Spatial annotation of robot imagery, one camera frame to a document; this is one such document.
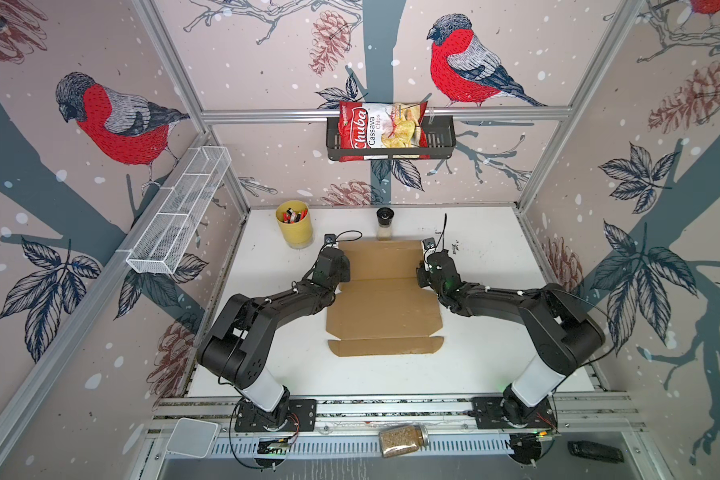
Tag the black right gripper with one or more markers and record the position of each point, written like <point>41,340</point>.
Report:
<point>420,274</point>

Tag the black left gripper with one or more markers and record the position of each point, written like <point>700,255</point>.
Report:
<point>344,266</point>

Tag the brown cardboard box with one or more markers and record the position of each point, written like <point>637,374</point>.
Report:
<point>382,310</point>

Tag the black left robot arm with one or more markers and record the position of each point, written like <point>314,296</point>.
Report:
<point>237,346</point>

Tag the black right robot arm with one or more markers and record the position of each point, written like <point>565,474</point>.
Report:
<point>563,334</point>

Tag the yellow plastic cup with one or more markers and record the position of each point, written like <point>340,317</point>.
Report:
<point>294,220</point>

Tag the glass spice grinder black cap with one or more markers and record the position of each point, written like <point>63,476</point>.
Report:
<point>384,217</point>

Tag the red cassava chips bag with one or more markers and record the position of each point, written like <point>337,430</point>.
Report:
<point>381,126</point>

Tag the glass jar of grains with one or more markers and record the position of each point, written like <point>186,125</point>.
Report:
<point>403,439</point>

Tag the white square pad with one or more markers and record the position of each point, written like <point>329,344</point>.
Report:
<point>192,438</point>

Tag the black remote device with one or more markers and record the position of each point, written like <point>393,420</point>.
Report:
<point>595,451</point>

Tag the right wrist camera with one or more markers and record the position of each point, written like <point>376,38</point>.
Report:
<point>429,244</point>

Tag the black wire wall basket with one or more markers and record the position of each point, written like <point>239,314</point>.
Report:
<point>433,138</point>

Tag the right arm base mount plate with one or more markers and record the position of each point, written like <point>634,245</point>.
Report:
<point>495,412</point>

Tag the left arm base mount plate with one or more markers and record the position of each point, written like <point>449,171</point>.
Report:
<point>293,415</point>

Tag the white wire mesh shelf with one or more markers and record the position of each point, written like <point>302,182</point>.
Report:
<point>167,237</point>

